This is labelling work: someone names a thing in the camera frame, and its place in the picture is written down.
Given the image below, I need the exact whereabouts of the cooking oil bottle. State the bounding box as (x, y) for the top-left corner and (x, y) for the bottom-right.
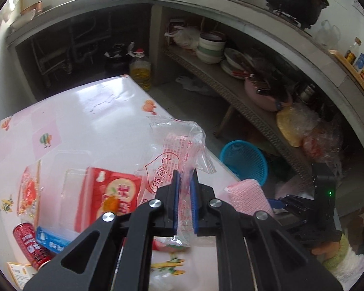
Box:
(129, 48), (152, 90)

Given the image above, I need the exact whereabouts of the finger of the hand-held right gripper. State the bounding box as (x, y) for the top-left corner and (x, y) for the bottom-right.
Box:
(268, 194), (315, 219)

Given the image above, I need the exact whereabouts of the red drink can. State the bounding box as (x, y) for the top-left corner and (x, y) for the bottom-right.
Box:
(13, 223), (53, 271)

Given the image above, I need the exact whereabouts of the crumpled white plastic sheet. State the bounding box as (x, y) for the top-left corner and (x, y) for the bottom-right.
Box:
(175, 76), (213, 96)

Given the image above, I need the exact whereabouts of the row of condiment bottles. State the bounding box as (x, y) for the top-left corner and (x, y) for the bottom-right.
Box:
(344, 36), (364, 82)

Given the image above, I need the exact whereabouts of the stack of plates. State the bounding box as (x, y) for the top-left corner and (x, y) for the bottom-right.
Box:
(221, 48), (255, 81)

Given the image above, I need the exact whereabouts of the yellow and white carton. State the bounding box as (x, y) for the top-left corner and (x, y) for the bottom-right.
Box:
(7, 262), (38, 290)

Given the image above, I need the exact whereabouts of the concrete kitchen counter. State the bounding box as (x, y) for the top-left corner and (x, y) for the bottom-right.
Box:
(6, 0), (364, 170)

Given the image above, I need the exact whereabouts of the yellow plastic bag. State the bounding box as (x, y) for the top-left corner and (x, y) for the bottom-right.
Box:
(276, 103), (319, 147)

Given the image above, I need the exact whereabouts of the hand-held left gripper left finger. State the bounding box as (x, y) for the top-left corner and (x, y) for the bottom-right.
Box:
(23, 170), (181, 291)

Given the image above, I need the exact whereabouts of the white bowl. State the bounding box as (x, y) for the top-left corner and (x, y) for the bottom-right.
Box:
(10, 9), (37, 30)

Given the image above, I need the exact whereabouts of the copper basin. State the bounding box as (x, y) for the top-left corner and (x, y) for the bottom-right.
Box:
(20, 1), (44, 16)

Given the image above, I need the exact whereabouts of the clear wrapper with red label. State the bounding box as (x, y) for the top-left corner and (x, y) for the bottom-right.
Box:
(17, 161), (42, 219)

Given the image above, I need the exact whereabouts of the white plastic bag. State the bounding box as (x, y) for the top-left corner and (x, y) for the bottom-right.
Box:
(165, 26), (201, 49)

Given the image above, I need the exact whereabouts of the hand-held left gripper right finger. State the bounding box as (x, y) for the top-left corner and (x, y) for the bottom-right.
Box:
(190, 168), (344, 291)

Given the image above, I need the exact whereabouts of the clear glass jar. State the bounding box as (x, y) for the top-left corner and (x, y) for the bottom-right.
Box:
(317, 20), (342, 49)

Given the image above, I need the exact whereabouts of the clear plastic bag red print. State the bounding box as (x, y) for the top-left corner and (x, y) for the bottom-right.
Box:
(140, 115), (217, 246)

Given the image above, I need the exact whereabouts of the woven storage shelf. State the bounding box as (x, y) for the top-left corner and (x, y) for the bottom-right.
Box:
(162, 45), (316, 185)

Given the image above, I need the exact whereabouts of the wooden shelf board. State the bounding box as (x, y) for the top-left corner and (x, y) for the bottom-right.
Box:
(331, 48), (364, 104)

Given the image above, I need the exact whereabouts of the pink sponge cloth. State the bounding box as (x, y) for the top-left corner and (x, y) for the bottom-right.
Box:
(224, 179), (273, 216)

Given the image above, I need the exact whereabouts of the stainless steel vessel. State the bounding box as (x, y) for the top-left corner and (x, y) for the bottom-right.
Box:
(297, 82), (317, 105)

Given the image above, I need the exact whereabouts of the balloon print table cover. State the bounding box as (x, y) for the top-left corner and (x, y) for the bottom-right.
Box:
(0, 74), (240, 291)

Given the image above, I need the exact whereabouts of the blue plastic basket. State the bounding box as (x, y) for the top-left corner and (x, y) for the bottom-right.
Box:
(220, 140), (268, 187)

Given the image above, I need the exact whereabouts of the blue carton box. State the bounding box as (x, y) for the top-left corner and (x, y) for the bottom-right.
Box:
(36, 226), (76, 253)

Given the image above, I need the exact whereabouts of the stack of bowls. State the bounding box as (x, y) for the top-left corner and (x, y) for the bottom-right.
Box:
(196, 32), (227, 64)

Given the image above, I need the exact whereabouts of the black jar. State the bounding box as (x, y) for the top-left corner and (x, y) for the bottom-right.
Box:
(105, 44), (129, 76)

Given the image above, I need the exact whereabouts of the red snack packet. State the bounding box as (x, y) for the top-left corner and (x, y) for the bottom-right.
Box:
(74, 167), (143, 234)

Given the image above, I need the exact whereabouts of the pink pot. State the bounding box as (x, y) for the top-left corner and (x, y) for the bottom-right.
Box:
(244, 77), (293, 112)

